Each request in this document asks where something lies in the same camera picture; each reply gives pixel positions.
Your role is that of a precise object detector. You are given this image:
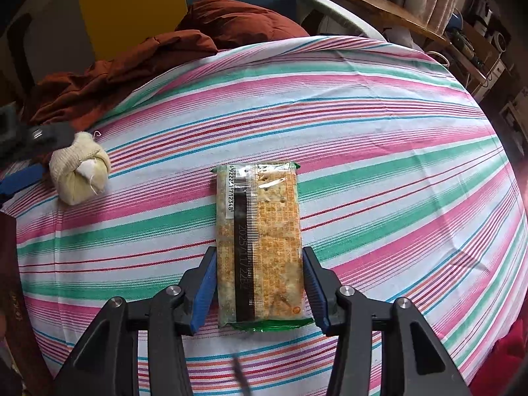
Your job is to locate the wooden side table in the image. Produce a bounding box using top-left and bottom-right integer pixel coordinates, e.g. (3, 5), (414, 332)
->
(309, 0), (451, 48)

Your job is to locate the cluttered storage rack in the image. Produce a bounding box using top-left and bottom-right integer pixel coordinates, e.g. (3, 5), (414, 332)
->
(447, 0), (528, 104)

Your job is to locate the striped tablecloth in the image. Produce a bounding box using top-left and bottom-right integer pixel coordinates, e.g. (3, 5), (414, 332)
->
(0, 35), (528, 396)

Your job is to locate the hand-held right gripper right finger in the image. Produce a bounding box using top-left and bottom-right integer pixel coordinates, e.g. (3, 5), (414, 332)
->
(302, 246), (473, 396)

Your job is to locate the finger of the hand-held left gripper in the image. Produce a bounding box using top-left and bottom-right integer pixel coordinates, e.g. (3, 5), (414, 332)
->
(0, 164), (46, 201)
(18, 124), (77, 153)

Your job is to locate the maroon jacket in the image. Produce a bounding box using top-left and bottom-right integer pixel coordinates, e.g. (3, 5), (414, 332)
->
(25, 0), (310, 133)

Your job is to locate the beige sock roll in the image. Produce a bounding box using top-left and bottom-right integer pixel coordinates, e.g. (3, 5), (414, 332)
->
(49, 131), (111, 206)

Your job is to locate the cracker packet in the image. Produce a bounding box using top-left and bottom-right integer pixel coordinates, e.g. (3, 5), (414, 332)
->
(212, 162), (315, 333)

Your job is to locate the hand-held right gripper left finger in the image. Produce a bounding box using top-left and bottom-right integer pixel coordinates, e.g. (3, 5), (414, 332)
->
(53, 247), (218, 396)

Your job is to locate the red cloth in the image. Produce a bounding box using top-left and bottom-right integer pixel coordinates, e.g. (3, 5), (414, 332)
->
(487, 322), (528, 380)

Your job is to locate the grey yellow blue armchair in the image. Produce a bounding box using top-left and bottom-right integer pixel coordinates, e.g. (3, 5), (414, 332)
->
(0, 0), (386, 104)

